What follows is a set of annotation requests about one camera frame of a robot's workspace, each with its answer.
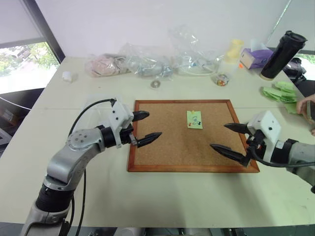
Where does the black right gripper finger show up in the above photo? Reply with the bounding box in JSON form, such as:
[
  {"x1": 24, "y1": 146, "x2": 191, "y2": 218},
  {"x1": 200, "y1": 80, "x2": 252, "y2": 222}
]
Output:
[
  {"x1": 223, "y1": 123, "x2": 250, "y2": 135},
  {"x1": 209, "y1": 144, "x2": 252, "y2": 168}
]

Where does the plastic bag with grey contents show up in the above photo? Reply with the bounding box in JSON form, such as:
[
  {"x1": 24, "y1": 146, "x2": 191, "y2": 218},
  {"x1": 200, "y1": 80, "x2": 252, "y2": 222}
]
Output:
[{"x1": 117, "y1": 42, "x2": 176, "y2": 80}]

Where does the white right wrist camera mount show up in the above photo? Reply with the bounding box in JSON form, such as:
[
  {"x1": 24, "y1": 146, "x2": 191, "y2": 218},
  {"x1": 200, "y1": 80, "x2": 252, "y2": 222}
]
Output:
[{"x1": 247, "y1": 110, "x2": 282, "y2": 163}]

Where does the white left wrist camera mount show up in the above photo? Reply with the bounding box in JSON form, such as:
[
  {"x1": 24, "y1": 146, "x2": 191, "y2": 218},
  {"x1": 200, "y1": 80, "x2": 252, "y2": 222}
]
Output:
[{"x1": 109, "y1": 100, "x2": 135, "y2": 149}]

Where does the black travel tumbler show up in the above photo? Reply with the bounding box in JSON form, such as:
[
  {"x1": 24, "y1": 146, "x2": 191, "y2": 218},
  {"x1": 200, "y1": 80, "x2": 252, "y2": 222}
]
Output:
[{"x1": 260, "y1": 30, "x2": 309, "y2": 82}]

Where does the white window blind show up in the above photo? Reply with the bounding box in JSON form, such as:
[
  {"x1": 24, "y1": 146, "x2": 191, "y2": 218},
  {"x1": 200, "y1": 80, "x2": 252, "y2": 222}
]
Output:
[{"x1": 0, "y1": 0, "x2": 45, "y2": 49}]

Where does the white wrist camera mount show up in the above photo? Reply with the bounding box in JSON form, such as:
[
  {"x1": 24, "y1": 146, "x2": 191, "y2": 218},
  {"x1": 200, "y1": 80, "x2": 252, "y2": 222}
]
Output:
[
  {"x1": 109, "y1": 100, "x2": 135, "y2": 149},
  {"x1": 247, "y1": 110, "x2": 282, "y2": 163}
]

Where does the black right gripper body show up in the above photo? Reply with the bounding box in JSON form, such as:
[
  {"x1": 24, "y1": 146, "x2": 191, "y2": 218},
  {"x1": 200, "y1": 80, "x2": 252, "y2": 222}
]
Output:
[{"x1": 245, "y1": 129, "x2": 268, "y2": 162}]

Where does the small clear pin container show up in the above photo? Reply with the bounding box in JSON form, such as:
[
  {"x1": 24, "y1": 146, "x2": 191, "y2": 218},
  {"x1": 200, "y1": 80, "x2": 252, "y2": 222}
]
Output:
[{"x1": 212, "y1": 72, "x2": 234, "y2": 88}]

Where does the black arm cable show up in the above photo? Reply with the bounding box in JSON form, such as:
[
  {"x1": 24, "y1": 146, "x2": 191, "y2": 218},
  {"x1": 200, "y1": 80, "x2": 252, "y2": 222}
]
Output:
[
  {"x1": 68, "y1": 98, "x2": 117, "y2": 236},
  {"x1": 250, "y1": 137, "x2": 315, "y2": 169}
]

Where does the pale yellow object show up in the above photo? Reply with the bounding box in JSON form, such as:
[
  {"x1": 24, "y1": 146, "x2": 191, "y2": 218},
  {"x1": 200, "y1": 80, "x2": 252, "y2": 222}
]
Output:
[{"x1": 224, "y1": 38, "x2": 245, "y2": 65}]

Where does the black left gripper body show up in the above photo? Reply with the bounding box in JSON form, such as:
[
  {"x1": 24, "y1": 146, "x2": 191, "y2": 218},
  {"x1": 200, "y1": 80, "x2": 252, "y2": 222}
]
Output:
[{"x1": 120, "y1": 121, "x2": 139, "y2": 146}]

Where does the person's bare hand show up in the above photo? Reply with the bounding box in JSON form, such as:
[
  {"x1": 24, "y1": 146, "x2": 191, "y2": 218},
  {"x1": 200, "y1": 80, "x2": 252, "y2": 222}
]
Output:
[{"x1": 296, "y1": 93, "x2": 315, "y2": 137}]

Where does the small white container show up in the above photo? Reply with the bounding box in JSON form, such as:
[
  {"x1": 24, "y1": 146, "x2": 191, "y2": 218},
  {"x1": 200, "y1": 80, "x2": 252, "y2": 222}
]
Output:
[{"x1": 62, "y1": 71, "x2": 74, "y2": 84}]

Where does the plastic bag with pink contents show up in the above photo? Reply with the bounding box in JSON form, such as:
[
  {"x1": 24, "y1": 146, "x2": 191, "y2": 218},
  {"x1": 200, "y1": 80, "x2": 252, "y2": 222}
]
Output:
[{"x1": 85, "y1": 53, "x2": 131, "y2": 78}]

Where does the wood-framed cork board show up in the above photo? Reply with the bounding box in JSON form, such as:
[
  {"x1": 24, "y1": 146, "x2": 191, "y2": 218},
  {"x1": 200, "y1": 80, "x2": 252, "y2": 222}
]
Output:
[{"x1": 127, "y1": 99, "x2": 260, "y2": 174}]

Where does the smartphone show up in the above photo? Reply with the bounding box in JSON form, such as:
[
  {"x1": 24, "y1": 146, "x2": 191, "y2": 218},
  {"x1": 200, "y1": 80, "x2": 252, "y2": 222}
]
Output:
[{"x1": 306, "y1": 100, "x2": 315, "y2": 126}]

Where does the black office chair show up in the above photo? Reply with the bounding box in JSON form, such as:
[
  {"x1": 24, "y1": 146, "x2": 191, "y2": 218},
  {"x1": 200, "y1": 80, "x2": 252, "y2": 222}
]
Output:
[{"x1": 282, "y1": 57, "x2": 315, "y2": 98}]

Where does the dark side furniture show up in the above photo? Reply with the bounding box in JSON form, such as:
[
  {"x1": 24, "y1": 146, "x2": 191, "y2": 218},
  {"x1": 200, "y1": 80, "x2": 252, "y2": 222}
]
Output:
[{"x1": 0, "y1": 88, "x2": 46, "y2": 158}]

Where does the green paper note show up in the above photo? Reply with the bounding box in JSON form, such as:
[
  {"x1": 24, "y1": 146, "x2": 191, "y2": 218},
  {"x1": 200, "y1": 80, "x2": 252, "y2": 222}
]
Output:
[{"x1": 186, "y1": 110, "x2": 204, "y2": 129}]

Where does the plastic bag with white cable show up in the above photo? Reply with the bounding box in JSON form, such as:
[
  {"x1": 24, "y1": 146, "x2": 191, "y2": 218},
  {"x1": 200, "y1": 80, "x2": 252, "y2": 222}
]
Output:
[{"x1": 168, "y1": 24, "x2": 223, "y2": 77}]

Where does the pile of green notes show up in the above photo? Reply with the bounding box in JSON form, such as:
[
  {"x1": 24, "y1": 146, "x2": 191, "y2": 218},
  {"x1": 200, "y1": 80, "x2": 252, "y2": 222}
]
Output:
[{"x1": 260, "y1": 81, "x2": 300, "y2": 115}]

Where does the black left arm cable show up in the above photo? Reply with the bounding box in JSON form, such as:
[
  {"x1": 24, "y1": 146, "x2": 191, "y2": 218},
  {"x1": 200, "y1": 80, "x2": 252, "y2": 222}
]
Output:
[{"x1": 68, "y1": 98, "x2": 117, "y2": 236}]

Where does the purple tissue box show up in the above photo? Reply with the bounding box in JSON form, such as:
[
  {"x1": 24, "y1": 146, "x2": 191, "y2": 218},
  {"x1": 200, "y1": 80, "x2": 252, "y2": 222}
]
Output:
[{"x1": 239, "y1": 39, "x2": 274, "y2": 70}]

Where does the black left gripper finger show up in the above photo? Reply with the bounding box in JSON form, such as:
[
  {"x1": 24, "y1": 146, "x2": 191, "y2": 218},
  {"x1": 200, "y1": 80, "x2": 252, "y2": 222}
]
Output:
[
  {"x1": 136, "y1": 132, "x2": 163, "y2": 148},
  {"x1": 132, "y1": 110, "x2": 150, "y2": 122}
]

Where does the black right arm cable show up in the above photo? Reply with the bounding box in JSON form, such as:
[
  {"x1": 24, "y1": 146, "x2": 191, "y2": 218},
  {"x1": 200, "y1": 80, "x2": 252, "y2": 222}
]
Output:
[{"x1": 250, "y1": 137, "x2": 315, "y2": 169}]

